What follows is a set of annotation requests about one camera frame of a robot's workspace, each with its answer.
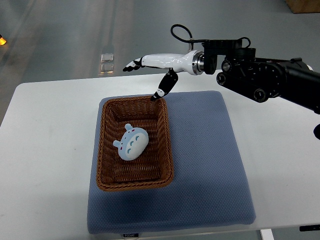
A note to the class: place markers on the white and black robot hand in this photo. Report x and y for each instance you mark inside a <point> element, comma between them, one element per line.
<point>192,63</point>

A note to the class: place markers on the light blue plush toy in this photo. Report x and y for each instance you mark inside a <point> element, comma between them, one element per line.
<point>132,144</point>

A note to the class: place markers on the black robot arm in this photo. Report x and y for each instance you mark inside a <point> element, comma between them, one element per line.
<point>260,79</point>

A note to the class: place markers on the brown wicker basket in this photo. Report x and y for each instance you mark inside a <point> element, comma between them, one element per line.
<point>154,168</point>

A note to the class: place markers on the cardboard box corner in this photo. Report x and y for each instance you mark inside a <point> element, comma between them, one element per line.
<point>303,6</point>

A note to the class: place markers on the blue quilted mat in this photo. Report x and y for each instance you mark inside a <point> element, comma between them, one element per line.
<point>209,187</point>

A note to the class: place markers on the white table leg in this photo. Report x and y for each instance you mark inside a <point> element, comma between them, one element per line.
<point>266,234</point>

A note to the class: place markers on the orange object at edge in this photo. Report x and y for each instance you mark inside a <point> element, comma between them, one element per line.
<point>3,41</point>

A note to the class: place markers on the black table control panel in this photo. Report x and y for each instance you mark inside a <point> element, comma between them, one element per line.
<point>309,228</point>

